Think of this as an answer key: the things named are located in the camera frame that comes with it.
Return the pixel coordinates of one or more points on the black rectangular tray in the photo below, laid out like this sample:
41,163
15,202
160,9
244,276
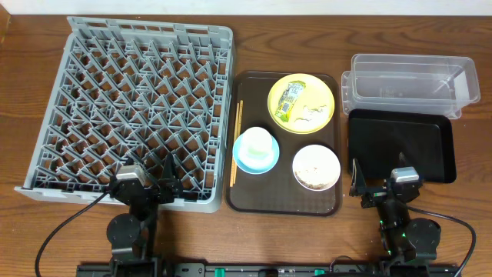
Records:
375,139

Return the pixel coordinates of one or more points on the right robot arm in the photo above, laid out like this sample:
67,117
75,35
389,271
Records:
411,243

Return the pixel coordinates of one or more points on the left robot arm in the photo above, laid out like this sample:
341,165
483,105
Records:
132,234

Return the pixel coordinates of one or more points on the dark brown serving tray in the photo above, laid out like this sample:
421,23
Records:
277,191

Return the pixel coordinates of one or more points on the green snack wrapper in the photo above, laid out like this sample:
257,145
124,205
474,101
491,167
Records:
288,98

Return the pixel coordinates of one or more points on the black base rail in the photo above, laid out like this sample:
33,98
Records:
201,270

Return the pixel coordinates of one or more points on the white plastic cup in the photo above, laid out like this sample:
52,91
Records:
256,145

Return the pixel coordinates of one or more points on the white paper scrap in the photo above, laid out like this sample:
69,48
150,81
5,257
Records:
313,115

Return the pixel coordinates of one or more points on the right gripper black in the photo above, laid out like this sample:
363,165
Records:
379,194

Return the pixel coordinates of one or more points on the clear plastic waste bin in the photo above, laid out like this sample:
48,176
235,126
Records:
424,84

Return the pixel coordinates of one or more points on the yellow round plate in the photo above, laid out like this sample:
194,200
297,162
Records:
316,94

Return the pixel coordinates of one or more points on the white pink bowl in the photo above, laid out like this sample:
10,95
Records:
316,167

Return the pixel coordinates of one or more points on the light blue saucer plate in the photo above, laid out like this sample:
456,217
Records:
274,156

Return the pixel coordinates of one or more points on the grey plastic dish rack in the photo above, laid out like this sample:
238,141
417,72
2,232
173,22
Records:
128,89

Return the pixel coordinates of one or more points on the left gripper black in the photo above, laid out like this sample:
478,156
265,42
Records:
150,193

